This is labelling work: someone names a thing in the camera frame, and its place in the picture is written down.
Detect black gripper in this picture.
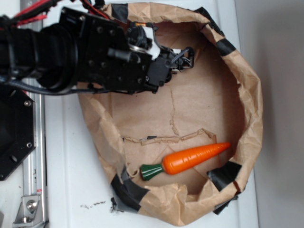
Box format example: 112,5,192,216
59,7,194,94

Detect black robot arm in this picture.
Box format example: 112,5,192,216
0,7,194,95

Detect brown paper bag tray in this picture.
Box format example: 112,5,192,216
79,3,263,226

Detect orange toy carrot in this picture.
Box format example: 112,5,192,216
140,142,230,181

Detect red and black cables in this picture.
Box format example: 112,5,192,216
0,0,112,27

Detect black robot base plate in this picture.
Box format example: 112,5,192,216
0,85,36,181

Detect aluminium extrusion rail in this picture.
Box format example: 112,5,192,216
12,0,49,228

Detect metal corner bracket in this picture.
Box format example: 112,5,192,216
12,195,43,228

